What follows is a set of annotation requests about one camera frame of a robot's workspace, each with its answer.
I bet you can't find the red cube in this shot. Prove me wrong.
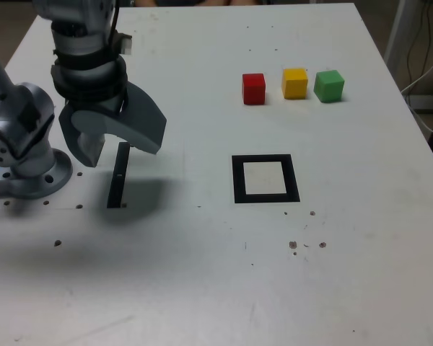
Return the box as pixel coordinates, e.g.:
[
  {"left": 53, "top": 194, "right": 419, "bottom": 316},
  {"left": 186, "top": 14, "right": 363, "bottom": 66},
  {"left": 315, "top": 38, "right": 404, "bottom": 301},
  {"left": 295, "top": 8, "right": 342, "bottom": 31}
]
[{"left": 242, "top": 73, "right": 267, "bottom": 106}]

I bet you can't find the white gripper camera box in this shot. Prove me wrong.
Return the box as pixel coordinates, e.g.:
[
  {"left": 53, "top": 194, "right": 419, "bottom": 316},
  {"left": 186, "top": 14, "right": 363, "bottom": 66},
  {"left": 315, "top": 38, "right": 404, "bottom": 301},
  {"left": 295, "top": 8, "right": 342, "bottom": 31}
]
[{"left": 114, "top": 32, "right": 135, "bottom": 56}]

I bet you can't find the white metal post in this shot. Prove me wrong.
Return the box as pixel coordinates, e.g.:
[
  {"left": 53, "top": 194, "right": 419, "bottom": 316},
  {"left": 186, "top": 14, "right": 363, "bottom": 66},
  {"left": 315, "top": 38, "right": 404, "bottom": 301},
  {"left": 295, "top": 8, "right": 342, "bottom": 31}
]
[{"left": 383, "top": 0, "right": 409, "bottom": 75}]

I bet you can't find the black hanging cable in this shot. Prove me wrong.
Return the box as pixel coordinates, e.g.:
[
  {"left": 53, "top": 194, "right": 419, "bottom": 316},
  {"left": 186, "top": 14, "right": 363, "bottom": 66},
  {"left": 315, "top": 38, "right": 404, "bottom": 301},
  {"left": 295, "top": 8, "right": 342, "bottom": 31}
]
[{"left": 406, "top": 0, "right": 433, "bottom": 86}]

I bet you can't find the grey power strip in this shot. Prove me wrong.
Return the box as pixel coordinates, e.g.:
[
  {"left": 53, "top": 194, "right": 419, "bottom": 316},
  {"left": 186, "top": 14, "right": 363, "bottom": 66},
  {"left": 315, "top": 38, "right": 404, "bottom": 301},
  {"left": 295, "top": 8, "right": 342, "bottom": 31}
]
[{"left": 406, "top": 94, "right": 433, "bottom": 112}]

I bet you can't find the black tape strip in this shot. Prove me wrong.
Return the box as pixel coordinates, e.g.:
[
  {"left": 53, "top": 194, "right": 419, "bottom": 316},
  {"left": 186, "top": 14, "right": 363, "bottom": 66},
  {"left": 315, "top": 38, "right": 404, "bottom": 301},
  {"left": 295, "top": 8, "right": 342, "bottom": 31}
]
[{"left": 106, "top": 141, "right": 131, "bottom": 210}]

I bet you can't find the white cable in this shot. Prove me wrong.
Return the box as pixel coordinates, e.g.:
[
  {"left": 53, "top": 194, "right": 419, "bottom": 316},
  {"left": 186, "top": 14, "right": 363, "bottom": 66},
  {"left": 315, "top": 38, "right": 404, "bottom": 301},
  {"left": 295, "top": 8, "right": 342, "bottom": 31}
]
[{"left": 400, "top": 48, "right": 433, "bottom": 137}]

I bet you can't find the black tape square outline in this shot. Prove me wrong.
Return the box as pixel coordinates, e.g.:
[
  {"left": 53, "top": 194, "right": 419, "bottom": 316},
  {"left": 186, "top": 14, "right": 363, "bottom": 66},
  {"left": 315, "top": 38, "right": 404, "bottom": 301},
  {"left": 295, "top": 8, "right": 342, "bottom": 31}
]
[{"left": 231, "top": 154, "right": 301, "bottom": 205}]

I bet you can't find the green cube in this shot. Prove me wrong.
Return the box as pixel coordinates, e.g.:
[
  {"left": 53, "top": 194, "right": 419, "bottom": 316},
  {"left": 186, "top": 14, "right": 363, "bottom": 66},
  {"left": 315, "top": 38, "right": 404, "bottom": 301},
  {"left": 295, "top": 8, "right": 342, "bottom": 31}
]
[{"left": 313, "top": 69, "right": 346, "bottom": 104}]

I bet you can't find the yellow cube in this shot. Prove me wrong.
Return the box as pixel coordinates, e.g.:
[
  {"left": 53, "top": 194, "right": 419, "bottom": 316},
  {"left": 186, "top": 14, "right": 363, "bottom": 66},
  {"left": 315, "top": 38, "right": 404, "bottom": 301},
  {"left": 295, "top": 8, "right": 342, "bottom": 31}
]
[{"left": 281, "top": 68, "right": 309, "bottom": 100}]

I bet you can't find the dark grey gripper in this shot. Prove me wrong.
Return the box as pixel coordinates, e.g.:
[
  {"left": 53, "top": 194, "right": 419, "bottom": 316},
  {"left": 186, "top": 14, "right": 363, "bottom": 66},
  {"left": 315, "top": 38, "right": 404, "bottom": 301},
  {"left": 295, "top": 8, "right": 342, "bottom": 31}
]
[{"left": 58, "top": 81, "right": 167, "bottom": 169}]

